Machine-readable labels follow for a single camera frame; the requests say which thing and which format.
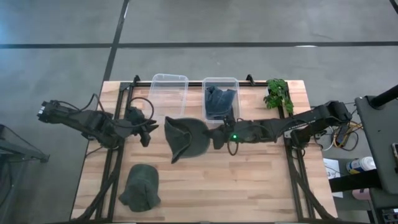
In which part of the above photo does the yellow cable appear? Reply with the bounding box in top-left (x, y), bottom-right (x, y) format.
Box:
top-left (332, 121), bottom-right (364, 149)

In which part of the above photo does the black pole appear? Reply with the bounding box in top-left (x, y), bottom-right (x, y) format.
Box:
top-left (369, 84), bottom-right (398, 109)

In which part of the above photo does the pink object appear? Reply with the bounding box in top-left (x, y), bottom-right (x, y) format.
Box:
top-left (351, 187), bottom-right (371, 202)

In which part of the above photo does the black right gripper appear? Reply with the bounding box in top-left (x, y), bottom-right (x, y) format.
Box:
top-left (203, 121), bottom-right (261, 149)

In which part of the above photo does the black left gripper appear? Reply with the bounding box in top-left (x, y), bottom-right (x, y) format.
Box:
top-left (123, 118), bottom-right (160, 147)

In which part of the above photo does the clear plastic bin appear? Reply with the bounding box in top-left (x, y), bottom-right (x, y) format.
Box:
top-left (147, 73), bottom-right (190, 118)
top-left (201, 77), bottom-right (241, 124)

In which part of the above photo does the white spray can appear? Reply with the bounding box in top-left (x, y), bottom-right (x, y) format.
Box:
top-left (346, 156), bottom-right (377, 175)

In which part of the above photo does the white paper sheet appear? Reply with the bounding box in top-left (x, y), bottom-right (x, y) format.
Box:
top-left (322, 157), bottom-right (345, 199)

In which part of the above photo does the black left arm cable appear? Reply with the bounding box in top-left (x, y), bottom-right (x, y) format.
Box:
top-left (127, 96), bottom-right (155, 125)

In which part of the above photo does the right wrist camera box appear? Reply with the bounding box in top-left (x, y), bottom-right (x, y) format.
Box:
top-left (228, 129), bottom-right (246, 144)

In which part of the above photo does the grey desk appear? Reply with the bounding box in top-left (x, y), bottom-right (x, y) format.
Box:
top-left (354, 95), bottom-right (398, 195)

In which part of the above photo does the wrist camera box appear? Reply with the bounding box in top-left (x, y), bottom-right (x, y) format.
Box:
top-left (126, 106), bottom-right (146, 121)
top-left (228, 129), bottom-right (246, 144)

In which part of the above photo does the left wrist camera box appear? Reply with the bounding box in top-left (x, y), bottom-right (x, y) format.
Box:
top-left (126, 106), bottom-right (146, 121)

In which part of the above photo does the green artificial plant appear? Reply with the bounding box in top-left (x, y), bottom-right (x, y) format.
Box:
top-left (262, 78), bottom-right (295, 114)

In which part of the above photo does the white cable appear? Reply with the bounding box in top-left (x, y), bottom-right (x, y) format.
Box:
top-left (320, 136), bottom-right (338, 152)

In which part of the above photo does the black power adapter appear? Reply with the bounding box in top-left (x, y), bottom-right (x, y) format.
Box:
top-left (336, 123), bottom-right (353, 146)

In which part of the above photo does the black right arm cable loop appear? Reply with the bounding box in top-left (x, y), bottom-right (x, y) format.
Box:
top-left (226, 136), bottom-right (241, 157)

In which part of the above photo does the dark green cap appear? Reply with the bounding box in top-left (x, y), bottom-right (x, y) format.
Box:
top-left (118, 163), bottom-right (162, 213)
top-left (164, 116), bottom-right (211, 165)

